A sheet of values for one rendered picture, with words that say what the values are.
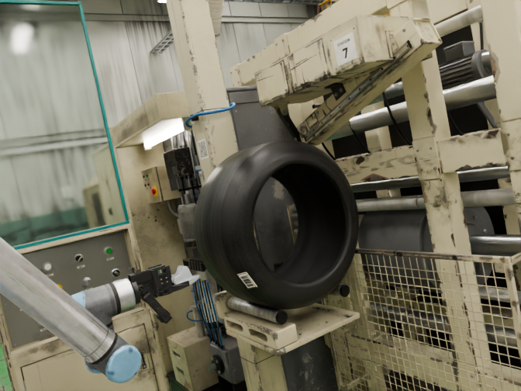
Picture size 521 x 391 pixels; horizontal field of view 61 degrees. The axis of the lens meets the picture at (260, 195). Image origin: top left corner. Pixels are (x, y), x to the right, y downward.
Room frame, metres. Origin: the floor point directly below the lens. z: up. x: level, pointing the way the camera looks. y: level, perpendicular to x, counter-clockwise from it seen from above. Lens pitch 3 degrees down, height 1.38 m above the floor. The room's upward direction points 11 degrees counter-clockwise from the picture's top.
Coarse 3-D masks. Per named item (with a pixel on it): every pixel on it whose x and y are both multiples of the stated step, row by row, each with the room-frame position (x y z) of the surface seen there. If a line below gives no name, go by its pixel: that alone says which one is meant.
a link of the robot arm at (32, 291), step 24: (0, 240) 0.95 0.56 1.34; (0, 264) 0.93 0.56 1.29; (24, 264) 0.97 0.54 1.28; (0, 288) 0.95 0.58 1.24; (24, 288) 0.96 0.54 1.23; (48, 288) 0.99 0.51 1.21; (48, 312) 0.99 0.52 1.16; (72, 312) 1.02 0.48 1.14; (72, 336) 1.02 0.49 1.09; (96, 336) 1.05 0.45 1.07; (96, 360) 1.05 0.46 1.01; (120, 360) 1.06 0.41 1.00
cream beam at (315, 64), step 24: (360, 24) 1.38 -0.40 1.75; (384, 24) 1.44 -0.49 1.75; (312, 48) 1.56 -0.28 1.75; (360, 48) 1.38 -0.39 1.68; (384, 48) 1.43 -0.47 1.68; (264, 72) 1.82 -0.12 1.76; (288, 72) 1.69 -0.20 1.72; (312, 72) 1.58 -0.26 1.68; (336, 72) 1.48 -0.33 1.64; (360, 72) 1.54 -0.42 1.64; (264, 96) 1.85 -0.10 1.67; (288, 96) 1.75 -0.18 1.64; (312, 96) 1.88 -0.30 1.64
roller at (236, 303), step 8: (232, 304) 1.67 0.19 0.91; (240, 304) 1.61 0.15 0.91; (248, 304) 1.58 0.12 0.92; (256, 304) 1.55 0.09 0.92; (248, 312) 1.56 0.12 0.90; (256, 312) 1.52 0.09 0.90; (264, 312) 1.47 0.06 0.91; (272, 312) 1.44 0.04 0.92; (280, 312) 1.42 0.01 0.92; (272, 320) 1.44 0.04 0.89; (280, 320) 1.41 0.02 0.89
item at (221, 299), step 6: (216, 294) 1.69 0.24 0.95; (222, 294) 1.69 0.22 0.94; (228, 294) 1.71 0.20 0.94; (216, 300) 1.69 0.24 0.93; (222, 300) 1.69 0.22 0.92; (216, 306) 1.70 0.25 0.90; (222, 306) 1.69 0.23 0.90; (228, 306) 1.70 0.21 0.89; (222, 312) 1.69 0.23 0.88; (228, 312) 1.70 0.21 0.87; (222, 318) 1.69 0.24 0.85
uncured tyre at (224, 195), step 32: (224, 160) 1.60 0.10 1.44; (256, 160) 1.42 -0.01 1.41; (288, 160) 1.46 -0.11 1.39; (320, 160) 1.53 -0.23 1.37; (224, 192) 1.39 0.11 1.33; (256, 192) 1.38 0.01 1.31; (320, 192) 1.78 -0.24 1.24; (352, 192) 1.60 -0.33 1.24; (224, 224) 1.36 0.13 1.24; (320, 224) 1.81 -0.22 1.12; (352, 224) 1.58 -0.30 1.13; (224, 256) 1.37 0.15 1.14; (256, 256) 1.36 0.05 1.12; (320, 256) 1.75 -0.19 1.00; (352, 256) 1.57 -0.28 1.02; (224, 288) 1.53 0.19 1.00; (256, 288) 1.38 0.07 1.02; (288, 288) 1.41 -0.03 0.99; (320, 288) 1.48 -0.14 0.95
